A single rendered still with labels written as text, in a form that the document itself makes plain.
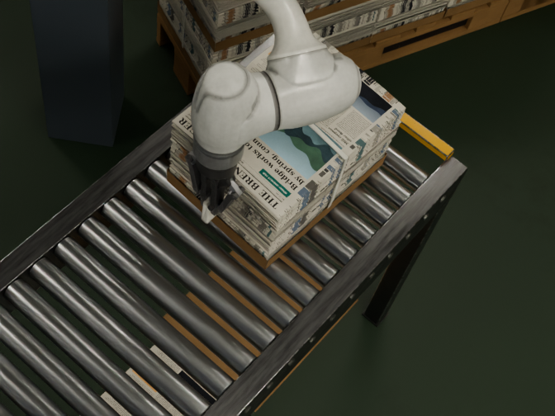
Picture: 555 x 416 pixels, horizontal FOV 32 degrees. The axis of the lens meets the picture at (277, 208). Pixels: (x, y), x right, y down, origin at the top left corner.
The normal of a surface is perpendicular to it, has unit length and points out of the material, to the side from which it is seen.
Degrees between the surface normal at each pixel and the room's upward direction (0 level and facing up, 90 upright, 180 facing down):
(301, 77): 26
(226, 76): 4
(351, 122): 1
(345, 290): 0
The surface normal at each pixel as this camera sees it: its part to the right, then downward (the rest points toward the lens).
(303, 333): 0.12, -0.49
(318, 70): 0.31, -0.06
